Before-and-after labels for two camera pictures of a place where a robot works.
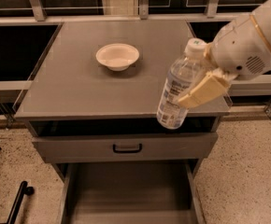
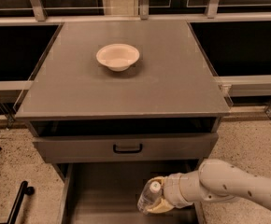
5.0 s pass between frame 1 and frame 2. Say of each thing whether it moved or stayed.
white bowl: stayed
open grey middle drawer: stayed
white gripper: moved
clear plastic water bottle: moved
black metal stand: stayed
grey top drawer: stayed
